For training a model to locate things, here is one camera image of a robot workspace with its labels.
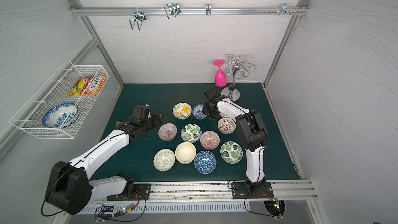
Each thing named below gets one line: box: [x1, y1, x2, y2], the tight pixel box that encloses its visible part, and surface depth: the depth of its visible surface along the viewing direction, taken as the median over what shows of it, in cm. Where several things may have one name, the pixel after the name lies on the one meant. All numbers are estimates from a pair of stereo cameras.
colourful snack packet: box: [65, 74, 107, 97], surface depth 74 cm
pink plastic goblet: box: [212, 59, 227, 88], surface depth 104 cm
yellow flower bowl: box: [172, 102, 193, 120], surface depth 103 cm
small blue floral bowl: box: [192, 103, 208, 120], surface depth 103 cm
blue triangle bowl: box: [193, 150, 218, 175], surface depth 83 cm
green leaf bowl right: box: [220, 141, 244, 165], surface depth 86 cm
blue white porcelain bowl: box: [42, 103, 79, 128], surface depth 63 cm
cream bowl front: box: [175, 141, 197, 165], surface depth 86 cm
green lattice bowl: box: [153, 148, 176, 172], surface depth 84 cm
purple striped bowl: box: [158, 122, 178, 142], surface depth 94 cm
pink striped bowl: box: [200, 130, 221, 150], surface depth 90 cm
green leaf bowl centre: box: [180, 123, 203, 144], surface depth 94 cm
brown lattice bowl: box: [217, 117, 237, 135], surface depth 97 cm
